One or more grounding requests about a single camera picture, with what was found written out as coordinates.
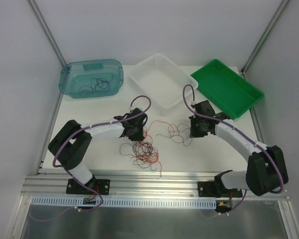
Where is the black cable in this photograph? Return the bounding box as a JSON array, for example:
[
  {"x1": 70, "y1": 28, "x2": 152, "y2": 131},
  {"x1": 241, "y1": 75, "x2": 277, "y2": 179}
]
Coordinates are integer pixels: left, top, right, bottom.
[{"x1": 119, "y1": 123, "x2": 197, "y2": 177}]

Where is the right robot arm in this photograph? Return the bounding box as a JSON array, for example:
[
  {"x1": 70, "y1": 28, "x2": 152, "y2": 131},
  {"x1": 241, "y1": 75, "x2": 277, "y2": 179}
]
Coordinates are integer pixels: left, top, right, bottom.
[{"x1": 189, "y1": 101, "x2": 289, "y2": 198}]

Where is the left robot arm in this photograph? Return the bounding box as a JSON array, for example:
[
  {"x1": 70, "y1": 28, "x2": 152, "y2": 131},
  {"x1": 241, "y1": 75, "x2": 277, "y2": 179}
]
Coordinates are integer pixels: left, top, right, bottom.
[{"x1": 48, "y1": 108, "x2": 148, "y2": 194}]

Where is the green plastic tray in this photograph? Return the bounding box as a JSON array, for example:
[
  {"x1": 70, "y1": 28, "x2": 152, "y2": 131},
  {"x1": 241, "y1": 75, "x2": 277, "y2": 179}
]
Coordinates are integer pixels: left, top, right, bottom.
[{"x1": 191, "y1": 59, "x2": 264, "y2": 120}]

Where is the white perforated plastic basket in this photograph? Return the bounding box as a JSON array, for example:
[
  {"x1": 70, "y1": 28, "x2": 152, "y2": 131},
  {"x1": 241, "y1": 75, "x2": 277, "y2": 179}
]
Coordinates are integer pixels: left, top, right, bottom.
[{"x1": 129, "y1": 53, "x2": 198, "y2": 116}]

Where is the teal transparent plastic bin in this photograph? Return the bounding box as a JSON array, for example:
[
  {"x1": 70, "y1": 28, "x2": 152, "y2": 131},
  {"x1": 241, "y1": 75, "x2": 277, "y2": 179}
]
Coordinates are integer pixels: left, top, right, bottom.
[{"x1": 59, "y1": 59, "x2": 124, "y2": 99}]

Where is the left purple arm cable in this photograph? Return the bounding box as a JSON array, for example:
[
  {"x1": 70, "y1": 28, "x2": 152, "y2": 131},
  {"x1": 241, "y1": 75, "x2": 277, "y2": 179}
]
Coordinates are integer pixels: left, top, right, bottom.
[{"x1": 29, "y1": 96, "x2": 152, "y2": 222}]

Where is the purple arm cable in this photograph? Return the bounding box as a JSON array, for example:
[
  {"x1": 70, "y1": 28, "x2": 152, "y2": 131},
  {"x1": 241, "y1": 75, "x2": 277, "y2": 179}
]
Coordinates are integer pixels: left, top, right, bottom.
[
  {"x1": 29, "y1": 96, "x2": 152, "y2": 222},
  {"x1": 183, "y1": 84, "x2": 285, "y2": 220}
]

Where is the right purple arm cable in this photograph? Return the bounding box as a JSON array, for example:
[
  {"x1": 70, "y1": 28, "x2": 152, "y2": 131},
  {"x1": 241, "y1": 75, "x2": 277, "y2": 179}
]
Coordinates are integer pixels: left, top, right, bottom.
[{"x1": 183, "y1": 84, "x2": 285, "y2": 220}]

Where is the aluminium mounting rail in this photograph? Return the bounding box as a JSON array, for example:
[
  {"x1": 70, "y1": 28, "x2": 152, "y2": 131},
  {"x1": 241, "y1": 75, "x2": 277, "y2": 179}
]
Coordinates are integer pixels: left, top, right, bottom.
[{"x1": 20, "y1": 170, "x2": 290, "y2": 200}]

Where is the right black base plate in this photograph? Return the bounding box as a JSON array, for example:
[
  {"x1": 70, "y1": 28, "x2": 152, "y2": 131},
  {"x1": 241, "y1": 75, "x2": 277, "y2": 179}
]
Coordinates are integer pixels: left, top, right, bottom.
[{"x1": 197, "y1": 181, "x2": 243, "y2": 198}]

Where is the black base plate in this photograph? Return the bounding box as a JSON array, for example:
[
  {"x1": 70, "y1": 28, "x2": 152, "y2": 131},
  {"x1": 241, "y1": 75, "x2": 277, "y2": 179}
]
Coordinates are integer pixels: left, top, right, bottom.
[
  {"x1": 66, "y1": 178, "x2": 111, "y2": 195},
  {"x1": 197, "y1": 181, "x2": 243, "y2": 198}
]

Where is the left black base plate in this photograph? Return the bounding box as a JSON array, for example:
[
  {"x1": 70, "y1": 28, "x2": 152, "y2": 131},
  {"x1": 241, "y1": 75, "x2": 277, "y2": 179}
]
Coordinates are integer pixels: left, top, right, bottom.
[{"x1": 66, "y1": 178, "x2": 111, "y2": 195}]

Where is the white slotted cable duct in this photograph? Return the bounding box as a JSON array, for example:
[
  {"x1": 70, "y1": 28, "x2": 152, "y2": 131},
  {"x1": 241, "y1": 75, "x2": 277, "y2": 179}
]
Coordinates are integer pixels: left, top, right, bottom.
[{"x1": 31, "y1": 196, "x2": 217, "y2": 210}]

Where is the right aluminium frame post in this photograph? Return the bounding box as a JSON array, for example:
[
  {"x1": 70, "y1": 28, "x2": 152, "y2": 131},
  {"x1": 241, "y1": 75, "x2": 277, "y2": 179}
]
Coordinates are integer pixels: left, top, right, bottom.
[{"x1": 241, "y1": 0, "x2": 291, "y2": 77}]

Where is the aluminium frame post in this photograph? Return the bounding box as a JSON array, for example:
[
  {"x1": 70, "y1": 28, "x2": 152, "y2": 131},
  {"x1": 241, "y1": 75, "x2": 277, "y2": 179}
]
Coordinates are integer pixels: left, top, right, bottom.
[
  {"x1": 241, "y1": 0, "x2": 291, "y2": 77},
  {"x1": 27, "y1": 0, "x2": 66, "y2": 67}
]

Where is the left aluminium frame post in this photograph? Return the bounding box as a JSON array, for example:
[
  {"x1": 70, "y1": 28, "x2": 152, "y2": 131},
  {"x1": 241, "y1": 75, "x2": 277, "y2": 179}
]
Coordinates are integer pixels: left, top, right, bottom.
[{"x1": 27, "y1": 0, "x2": 66, "y2": 67}]

